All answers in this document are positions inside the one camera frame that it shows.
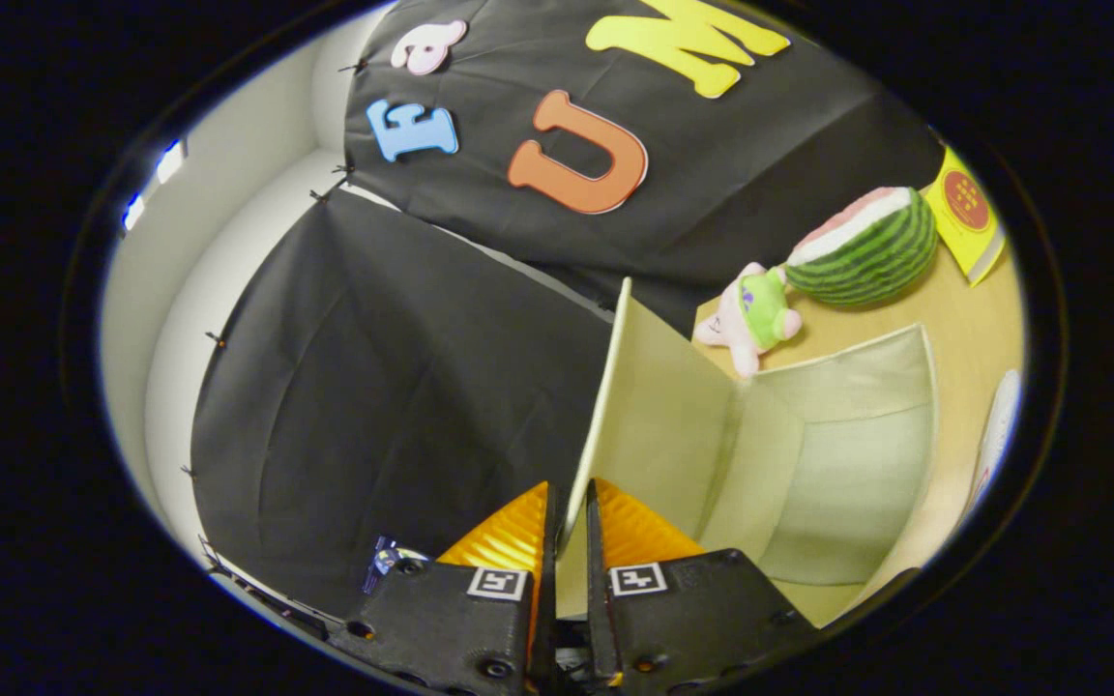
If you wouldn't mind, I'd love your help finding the pink and green plush toy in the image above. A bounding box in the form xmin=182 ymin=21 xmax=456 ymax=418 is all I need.
xmin=692 ymin=261 xmax=805 ymax=378

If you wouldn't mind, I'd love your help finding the watermelon slice plush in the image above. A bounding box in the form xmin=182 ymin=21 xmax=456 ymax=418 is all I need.
xmin=784 ymin=186 xmax=940 ymax=308

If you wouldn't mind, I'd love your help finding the yellow book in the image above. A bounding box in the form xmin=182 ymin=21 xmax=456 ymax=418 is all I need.
xmin=923 ymin=145 xmax=1008 ymax=288

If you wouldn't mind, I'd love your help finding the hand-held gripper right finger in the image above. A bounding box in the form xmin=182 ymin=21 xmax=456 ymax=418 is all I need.
xmin=584 ymin=478 xmax=819 ymax=692

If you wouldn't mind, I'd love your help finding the long ceiling light panel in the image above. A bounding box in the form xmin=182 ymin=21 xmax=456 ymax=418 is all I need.
xmin=120 ymin=138 xmax=191 ymax=233

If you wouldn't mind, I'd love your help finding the pale green storage box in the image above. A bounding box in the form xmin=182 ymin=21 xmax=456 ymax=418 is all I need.
xmin=557 ymin=277 xmax=940 ymax=620

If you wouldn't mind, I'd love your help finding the blue printed item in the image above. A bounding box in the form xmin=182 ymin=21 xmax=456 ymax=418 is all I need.
xmin=362 ymin=535 xmax=430 ymax=595

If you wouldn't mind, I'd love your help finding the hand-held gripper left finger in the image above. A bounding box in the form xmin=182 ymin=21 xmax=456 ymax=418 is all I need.
xmin=325 ymin=480 xmax=558 ymax=696

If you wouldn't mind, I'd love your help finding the white striped canvas shoe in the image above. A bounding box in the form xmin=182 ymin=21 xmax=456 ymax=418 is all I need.
xmin=968 ymin=369 xmax=1022 ymax=513

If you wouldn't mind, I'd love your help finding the row of black cloth clips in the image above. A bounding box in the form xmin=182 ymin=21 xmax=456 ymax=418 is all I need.
xmin=180 ymin=58 xmax=369 ymax=479

